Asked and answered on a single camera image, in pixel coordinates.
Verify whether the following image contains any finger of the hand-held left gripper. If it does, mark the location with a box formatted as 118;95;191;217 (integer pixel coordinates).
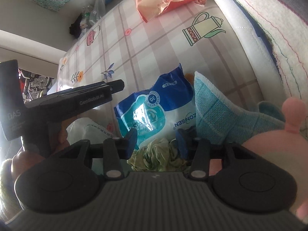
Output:
52;79;125;96

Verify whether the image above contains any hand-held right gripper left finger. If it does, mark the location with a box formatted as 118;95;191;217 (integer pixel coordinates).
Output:
56;128;137;180

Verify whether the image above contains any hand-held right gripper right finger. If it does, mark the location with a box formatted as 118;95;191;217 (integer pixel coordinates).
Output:
176;128;256;180

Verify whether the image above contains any green floral scrunchie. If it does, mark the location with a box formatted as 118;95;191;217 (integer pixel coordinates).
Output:
127;138;193;173

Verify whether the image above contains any blue and white packet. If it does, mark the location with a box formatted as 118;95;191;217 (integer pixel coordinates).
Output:
114;63;201;150

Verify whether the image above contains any blue towel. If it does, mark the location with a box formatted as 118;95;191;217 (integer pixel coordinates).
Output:
194;71;287;145

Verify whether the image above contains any pink plush toy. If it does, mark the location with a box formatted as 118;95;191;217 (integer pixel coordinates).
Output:
208;96;308;222

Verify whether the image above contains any person's left hand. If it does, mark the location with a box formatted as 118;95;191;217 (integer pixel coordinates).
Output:
10;149;47;181

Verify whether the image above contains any bicycle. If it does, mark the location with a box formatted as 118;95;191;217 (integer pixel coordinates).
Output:
18;69;57;101

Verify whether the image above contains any white and green plastic bag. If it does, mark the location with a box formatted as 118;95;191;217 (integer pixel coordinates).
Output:
66;117;116;148

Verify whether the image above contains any dark cloth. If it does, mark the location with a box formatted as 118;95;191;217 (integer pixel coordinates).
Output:
69;17;84;39

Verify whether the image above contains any clear plastic bag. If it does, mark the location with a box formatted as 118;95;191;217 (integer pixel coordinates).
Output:
82;0;108;27

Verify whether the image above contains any pink wet wipes pack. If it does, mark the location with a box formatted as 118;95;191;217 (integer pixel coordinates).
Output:
134;0;201;23

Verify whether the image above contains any white padded mattress topper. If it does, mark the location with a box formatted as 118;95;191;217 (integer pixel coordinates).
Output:
204;0;284;94

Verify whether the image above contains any white stitched-edge blanket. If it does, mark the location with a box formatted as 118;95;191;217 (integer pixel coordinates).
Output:
217;0;308;101

